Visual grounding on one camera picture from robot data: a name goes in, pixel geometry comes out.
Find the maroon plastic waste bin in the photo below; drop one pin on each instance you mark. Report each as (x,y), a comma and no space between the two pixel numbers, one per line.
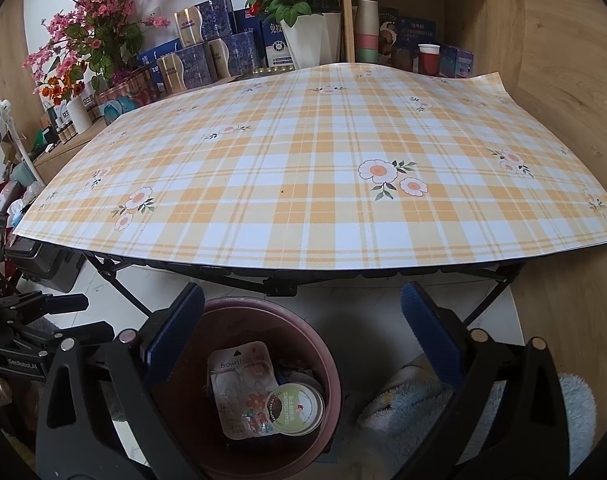
(283,330)

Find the fluffy white blue slipper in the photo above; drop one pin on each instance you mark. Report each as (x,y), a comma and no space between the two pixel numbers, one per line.
(398,400)

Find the orange plaid floral tablecloth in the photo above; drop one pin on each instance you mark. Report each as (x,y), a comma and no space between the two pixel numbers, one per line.
(308,160)

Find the foil blister packs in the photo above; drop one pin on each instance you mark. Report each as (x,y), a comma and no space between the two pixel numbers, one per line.
(273,69)

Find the white blue carton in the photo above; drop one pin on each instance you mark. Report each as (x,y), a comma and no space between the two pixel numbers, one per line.
(273,45)

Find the dark picture print box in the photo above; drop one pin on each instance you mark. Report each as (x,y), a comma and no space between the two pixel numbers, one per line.
(387,35)

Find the round green-rimmed lid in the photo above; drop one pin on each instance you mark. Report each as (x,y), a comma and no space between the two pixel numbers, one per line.
(293,407)

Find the red rose plant white pot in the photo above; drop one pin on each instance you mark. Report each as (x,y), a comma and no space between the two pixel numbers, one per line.
(303,40)

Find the low wooden cabinet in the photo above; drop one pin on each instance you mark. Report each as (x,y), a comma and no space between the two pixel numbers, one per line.
(63,152)

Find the black plastic case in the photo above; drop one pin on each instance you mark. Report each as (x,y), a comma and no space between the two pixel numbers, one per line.
(43,265)

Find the dark blue printed box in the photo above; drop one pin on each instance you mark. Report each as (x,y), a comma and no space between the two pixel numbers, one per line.
(418,30)

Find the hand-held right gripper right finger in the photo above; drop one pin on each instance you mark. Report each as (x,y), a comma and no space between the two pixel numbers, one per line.
(428,330)

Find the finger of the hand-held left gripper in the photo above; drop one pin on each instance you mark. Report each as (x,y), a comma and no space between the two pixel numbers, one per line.
(83,332)
(48,307)

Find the red paper cup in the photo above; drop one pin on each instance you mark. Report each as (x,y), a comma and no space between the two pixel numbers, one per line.
(428,62)

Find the gold blue gift box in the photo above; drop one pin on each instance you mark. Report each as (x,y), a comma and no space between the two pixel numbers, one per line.
(193,67)
(208,20)
(238,55)

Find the orange flowers white vase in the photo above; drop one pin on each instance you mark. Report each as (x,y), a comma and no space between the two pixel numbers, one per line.
(78,112)

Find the row of small brown bottles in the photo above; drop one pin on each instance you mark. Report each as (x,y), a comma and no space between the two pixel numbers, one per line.
(65,127)

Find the pink blossom artificial plant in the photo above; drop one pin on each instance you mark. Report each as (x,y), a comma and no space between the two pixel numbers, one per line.
(98,10)

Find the copper teal tin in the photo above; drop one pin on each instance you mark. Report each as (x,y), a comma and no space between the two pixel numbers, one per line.
(128,95)

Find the small purple box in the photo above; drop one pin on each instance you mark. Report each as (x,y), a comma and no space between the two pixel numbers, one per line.
(458,60)

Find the black folding table frame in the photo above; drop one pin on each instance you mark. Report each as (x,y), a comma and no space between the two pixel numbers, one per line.
(278,285)

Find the stack of pastel cups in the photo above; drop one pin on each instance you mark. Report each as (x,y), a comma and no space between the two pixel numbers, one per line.
(366,30)

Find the blue cardboard carton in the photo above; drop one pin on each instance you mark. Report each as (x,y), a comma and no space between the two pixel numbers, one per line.
(244,20)
(153,55)

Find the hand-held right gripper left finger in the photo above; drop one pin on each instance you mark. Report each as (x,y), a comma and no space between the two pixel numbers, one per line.
(176,335)

